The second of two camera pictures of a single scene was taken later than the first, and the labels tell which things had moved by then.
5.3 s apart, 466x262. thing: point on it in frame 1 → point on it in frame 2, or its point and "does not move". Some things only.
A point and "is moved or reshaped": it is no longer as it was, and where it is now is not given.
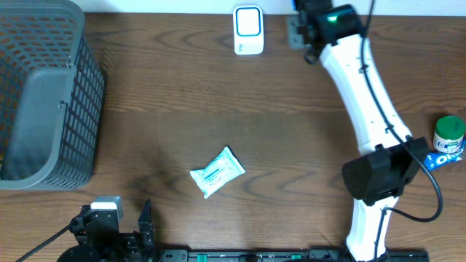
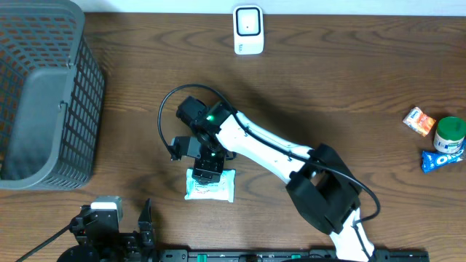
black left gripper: (132, 245) does not move
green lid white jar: (448, 136) does not move
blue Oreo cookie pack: (435, 160) does not move
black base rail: (317, 255) does not move
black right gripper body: (302, 18) → (208, 161)
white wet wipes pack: (224, 168) is moved or reshaped
